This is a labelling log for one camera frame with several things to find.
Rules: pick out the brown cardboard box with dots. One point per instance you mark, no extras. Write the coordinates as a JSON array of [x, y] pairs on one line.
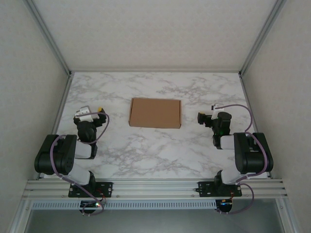
[[155, 112]]

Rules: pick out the aluminium frame post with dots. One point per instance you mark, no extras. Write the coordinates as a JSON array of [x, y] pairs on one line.
[[262, 31], [47, 31]]

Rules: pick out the aluminium lower frame leg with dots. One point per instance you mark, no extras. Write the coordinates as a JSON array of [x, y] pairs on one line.
[[289, 216], [20, 216]]

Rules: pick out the black right controller board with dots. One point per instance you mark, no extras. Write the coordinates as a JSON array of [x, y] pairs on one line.
[[224, 206]]

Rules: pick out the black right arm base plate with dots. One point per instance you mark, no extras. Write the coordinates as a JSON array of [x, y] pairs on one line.
[[206, 189]]

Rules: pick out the aluminium mounting rail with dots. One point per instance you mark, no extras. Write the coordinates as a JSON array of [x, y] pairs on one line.
[[155, 188]]

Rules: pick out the black controller board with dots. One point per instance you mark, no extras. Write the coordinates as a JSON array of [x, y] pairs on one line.
[[224, 206], [88, 206]]

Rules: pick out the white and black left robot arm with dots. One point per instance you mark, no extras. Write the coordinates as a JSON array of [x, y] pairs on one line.
[[82, 149]]

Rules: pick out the black left controller board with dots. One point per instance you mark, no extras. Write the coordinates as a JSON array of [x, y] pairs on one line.
[[88, 206]]

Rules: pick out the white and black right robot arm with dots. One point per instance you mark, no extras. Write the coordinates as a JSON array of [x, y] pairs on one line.
[[227, 142]]

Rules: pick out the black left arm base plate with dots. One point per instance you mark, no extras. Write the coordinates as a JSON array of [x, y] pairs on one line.
[[107, 187]]

